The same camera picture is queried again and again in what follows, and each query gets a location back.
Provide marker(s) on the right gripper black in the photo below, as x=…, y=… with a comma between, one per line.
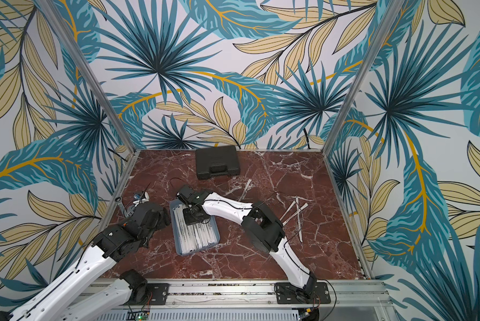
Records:
x=192, y=215

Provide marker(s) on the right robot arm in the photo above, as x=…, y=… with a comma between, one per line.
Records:
x=261, y=225

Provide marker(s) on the green circuit board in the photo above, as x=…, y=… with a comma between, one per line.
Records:
x=137, y=316

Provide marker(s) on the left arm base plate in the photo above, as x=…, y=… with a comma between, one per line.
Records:
x=149, y=294

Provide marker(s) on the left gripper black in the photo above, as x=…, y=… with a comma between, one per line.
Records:
x=164, y=221

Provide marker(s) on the aluminium front rail frame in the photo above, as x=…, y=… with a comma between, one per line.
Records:
x=248, y=294

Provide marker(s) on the white straw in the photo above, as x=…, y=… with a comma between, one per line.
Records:
x=203, y=235
x=211, y=232
x=246, y=189
x=299, y=220
x=192, y=243
x=288, y=210
x=301, y=209
x=182, y=231

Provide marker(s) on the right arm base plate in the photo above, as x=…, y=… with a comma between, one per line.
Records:
x=289, y=294

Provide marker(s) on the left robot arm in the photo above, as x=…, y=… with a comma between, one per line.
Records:
x=49, y=303

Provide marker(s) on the blue plastic storage tray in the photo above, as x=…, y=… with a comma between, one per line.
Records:
x=173, y=204

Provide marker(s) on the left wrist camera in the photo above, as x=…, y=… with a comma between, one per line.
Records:
x=141, y=198

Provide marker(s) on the black plastic tool case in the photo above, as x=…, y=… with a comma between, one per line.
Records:
x=217, y=161

